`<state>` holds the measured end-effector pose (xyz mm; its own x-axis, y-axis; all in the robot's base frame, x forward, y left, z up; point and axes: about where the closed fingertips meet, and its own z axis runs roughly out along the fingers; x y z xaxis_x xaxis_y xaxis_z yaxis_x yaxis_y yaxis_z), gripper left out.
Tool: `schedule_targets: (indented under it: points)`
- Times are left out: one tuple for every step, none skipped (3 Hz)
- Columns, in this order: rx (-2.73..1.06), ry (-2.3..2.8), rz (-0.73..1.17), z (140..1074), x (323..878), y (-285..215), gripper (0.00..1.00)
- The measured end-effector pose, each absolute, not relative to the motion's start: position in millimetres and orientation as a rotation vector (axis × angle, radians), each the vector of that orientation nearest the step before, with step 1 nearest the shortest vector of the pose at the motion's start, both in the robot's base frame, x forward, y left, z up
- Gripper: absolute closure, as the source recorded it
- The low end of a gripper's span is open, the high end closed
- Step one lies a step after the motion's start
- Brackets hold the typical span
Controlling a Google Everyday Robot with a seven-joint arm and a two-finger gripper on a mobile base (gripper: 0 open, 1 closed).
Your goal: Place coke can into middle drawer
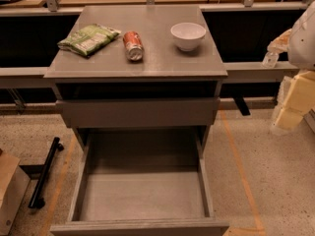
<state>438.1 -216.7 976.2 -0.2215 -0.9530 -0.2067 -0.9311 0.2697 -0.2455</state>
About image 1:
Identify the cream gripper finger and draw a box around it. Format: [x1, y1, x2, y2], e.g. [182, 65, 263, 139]
[267, 29, 291, 54]
[271, 71, 315, 132]

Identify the red coke can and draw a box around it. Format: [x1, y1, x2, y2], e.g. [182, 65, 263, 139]
[123, 31, 144, 61]

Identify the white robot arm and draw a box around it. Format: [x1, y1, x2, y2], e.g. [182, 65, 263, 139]
[262, 2, 315, 132]

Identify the grey drawer cabinet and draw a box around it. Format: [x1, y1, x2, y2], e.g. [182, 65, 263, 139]
[45, 5, 227, 148]

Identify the open grey middle drawer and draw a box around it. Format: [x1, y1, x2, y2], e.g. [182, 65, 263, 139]
[50, 128, 229, 236]

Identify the closed grey top drawer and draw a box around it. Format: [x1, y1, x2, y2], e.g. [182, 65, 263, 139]
[56, 98, 220, 128]

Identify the clear sanitizer bottle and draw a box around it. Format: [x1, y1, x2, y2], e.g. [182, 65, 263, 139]
[262, 51, 279, 68]

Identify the white bowl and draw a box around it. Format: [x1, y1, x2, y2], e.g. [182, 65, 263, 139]
[170, 23, 206, 51]

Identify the green chip bag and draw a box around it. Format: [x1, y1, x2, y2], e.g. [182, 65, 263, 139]
[57, 24, 121, 57]

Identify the black metal bar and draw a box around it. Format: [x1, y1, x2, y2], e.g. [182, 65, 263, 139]
[28, 137, 64, 208]

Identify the brown cardboard box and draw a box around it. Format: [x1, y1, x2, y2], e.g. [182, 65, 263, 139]
[0, 152, 30, 236]

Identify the grey metal shelf rail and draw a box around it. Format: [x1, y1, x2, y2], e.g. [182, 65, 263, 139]
[0, 61, 298, 89]

